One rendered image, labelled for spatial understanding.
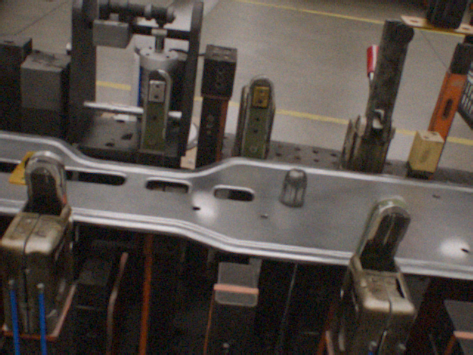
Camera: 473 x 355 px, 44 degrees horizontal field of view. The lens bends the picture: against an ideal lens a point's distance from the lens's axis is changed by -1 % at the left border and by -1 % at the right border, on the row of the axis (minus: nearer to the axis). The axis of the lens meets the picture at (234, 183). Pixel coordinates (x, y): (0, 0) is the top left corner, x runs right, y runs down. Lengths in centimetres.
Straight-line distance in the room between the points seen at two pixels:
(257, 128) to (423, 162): 25
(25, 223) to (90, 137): 36
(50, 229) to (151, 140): 31
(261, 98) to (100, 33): 25
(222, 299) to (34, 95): 47
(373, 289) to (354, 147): 36
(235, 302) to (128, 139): 42
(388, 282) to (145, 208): 30
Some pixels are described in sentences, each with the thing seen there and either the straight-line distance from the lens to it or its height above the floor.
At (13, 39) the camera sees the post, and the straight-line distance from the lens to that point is 98.
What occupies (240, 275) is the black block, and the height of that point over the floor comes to 99.
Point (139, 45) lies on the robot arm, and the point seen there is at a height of 102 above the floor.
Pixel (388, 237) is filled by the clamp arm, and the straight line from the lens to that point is 62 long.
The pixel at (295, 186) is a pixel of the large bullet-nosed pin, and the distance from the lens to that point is 76.
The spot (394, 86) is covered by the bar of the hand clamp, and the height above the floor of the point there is 113.
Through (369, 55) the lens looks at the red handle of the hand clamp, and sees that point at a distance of 98.
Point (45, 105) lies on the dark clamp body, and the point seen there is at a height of 102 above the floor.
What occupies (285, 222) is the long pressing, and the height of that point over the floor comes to 100.
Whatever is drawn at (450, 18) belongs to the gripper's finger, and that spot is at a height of 127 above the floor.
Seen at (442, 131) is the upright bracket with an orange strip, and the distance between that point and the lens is 95.
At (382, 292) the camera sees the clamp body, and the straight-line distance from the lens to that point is 60.
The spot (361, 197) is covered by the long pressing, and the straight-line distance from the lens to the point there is 83.
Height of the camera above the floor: 140
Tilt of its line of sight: 30 degrees down
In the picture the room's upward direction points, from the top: 9 degrees clockwise
